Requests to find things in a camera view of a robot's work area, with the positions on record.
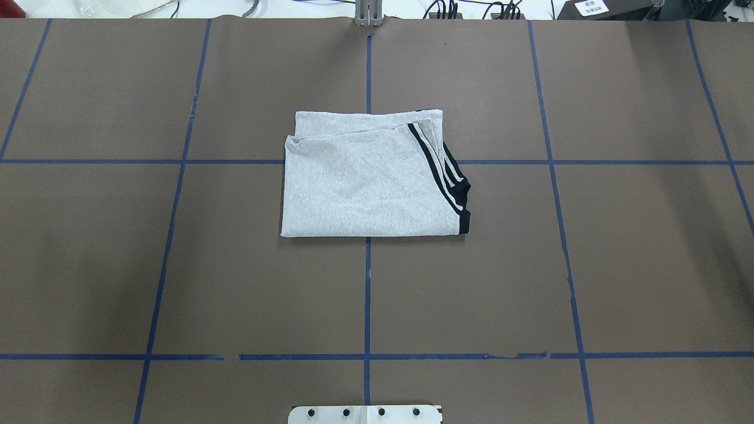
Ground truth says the grey cartoon print t-shirt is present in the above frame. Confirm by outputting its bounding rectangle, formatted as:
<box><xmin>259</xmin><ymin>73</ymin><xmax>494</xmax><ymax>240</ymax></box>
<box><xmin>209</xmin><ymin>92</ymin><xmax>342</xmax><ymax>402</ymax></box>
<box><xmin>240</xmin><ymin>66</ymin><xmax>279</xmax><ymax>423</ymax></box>
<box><xmin>280</xmin><ymin>108</ymin><xmax>471</xmax><ymax>238</ymax></box>

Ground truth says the black box with label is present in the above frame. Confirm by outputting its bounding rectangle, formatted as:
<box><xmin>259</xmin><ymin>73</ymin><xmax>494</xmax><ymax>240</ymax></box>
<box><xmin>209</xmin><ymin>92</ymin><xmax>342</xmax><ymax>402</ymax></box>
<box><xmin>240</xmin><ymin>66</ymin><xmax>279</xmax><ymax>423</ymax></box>
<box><xmin>555</xmin><ymin>1</ymin><xmax>656</xmax><ymax>21</ymax></box>

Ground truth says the grey aluminium frame post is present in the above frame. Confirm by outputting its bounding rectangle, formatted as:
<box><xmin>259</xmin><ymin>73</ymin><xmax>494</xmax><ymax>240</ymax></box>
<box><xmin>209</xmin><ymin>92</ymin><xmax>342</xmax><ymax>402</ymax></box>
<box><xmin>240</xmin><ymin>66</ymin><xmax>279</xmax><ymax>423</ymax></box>
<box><xmin>355</xmin><ymin>0</ymin><xmax>384</xmax><ymax>27</ymax></box>

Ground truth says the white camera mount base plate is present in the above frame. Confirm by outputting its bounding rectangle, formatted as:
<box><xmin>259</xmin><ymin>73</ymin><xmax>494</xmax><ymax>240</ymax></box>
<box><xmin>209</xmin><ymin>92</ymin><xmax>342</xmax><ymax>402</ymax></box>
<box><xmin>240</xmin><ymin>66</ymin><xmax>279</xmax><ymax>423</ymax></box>
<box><xmin>287</xmin><ymin>405</ymin><xmax>444</xmax><ymax>423</ymax></box>

